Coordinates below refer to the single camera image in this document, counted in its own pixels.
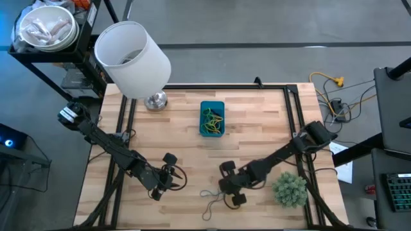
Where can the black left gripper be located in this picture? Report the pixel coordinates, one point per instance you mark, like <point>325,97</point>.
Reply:
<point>162,179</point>

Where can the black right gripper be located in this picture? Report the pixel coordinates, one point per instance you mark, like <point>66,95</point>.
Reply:
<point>234,183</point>

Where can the blue rubber band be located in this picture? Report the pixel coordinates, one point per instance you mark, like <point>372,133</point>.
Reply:
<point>201,193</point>

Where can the dark grey rubber band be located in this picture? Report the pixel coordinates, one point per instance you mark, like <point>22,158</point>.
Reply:
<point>203,217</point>

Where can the yellow rubber band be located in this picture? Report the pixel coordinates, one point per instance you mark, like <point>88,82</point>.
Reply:
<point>212,130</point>
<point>215,119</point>

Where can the green rubber band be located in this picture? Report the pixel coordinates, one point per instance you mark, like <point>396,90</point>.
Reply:
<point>205,113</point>
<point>203,126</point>

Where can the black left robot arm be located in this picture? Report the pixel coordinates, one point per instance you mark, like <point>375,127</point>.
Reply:
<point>109,144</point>

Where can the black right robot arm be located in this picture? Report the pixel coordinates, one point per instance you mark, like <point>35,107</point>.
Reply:
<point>282,154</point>

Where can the teal plastic bin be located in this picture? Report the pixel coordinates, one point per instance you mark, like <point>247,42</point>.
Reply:
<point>202,135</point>

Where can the green artificial plant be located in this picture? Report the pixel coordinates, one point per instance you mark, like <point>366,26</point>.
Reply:
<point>290,190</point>

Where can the white paper sheet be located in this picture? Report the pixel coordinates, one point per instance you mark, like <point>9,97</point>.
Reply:
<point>345,171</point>

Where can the white shade table lamp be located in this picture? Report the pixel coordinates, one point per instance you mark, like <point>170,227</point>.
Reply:
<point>138,64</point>

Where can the black desk leg bar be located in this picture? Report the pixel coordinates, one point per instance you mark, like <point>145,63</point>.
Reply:
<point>356,150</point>

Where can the black power strip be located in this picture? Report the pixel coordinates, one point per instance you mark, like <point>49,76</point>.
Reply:
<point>338,110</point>

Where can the small red object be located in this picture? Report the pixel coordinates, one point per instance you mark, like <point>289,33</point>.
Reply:
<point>370,189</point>

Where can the grey box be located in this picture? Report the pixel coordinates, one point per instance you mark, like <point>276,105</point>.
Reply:
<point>77,80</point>

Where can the black computer mouse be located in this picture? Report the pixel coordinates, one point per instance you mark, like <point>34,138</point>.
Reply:
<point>372,221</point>

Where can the metal equipment stand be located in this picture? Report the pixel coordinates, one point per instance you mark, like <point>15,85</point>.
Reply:
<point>32,160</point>

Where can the dark desk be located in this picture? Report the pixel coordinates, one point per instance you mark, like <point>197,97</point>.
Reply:
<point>385,160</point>

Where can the black computer with blue light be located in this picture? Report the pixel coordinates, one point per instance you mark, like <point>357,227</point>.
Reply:
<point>17,136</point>

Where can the backlit black keyboard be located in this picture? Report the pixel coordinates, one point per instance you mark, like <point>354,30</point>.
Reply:
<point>399,192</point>

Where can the black utility cart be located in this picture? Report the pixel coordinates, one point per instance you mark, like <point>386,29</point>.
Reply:
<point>83,35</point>

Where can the grey desk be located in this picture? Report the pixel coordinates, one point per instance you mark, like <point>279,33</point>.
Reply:
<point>390,112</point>

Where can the plastic wrapped snack packet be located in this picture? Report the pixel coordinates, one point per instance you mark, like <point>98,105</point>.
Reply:
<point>59,25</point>
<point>33,34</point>
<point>41,26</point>

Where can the orange package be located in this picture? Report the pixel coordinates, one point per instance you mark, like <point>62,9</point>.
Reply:
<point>81,3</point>

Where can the black pole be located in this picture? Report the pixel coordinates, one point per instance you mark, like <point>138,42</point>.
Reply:
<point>399,69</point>

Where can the white bowl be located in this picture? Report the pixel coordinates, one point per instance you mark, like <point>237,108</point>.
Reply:
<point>51,14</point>

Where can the black aluminium table frame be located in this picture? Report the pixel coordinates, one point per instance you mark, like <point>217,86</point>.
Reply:
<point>224,87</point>

